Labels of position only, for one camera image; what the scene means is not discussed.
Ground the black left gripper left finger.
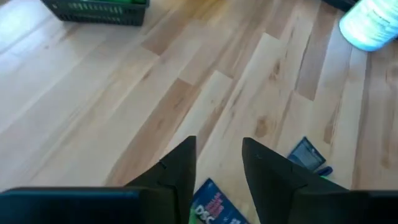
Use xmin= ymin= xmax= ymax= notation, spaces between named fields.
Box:
xmin=125 ymin=135 xmax=198 ymax=224

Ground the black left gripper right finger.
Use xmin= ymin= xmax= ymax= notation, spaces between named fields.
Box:
xmin=241 ymin=137 xmax=349 ymax=224

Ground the dark handled razor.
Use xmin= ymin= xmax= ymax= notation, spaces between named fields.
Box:
xmin=316 ymin=166 xmax=334 ymax=177

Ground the black plastic basket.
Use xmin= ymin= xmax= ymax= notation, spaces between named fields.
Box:
xmin=40 ymin=0 xmax=150 ymax=27

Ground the white round container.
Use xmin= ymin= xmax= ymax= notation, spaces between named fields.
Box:
xmin=338 ymin=0 xmax=398 ymax=53

